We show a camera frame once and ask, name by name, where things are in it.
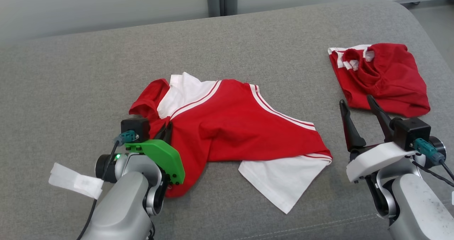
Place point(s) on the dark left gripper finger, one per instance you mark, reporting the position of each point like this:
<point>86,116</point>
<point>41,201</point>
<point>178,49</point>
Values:
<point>169,135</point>
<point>161,133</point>

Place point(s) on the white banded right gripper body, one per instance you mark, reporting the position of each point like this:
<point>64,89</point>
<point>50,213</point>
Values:
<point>376,158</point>

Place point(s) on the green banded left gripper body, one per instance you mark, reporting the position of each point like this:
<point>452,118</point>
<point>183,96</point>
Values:
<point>163,156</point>

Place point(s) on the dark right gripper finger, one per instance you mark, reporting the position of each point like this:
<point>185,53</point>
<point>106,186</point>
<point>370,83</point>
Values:
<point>383,121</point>
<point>353,137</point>

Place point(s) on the red shorts with white stripe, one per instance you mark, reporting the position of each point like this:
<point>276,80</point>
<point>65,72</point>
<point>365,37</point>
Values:
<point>390,80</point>

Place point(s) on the red jersey with white sleeves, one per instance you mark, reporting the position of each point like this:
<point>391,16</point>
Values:
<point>230,126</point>

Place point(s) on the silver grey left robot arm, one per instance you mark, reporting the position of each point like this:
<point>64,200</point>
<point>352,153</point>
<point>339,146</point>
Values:
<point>120,204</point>

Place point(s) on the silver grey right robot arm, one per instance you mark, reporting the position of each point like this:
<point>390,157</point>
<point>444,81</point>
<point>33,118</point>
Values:
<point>418,211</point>

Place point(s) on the white tape flag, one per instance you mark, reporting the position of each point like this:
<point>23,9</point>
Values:
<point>76,180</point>

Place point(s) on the grey fabric sofa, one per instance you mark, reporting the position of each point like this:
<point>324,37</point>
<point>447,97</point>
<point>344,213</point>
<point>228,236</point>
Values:
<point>88,73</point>

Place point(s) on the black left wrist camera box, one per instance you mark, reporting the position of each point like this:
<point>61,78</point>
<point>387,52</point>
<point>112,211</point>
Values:
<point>136,126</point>

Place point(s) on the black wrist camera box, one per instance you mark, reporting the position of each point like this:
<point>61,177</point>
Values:
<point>136,126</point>
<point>411,131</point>

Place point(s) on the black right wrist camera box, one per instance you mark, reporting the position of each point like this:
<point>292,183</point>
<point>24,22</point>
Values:
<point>411,131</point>

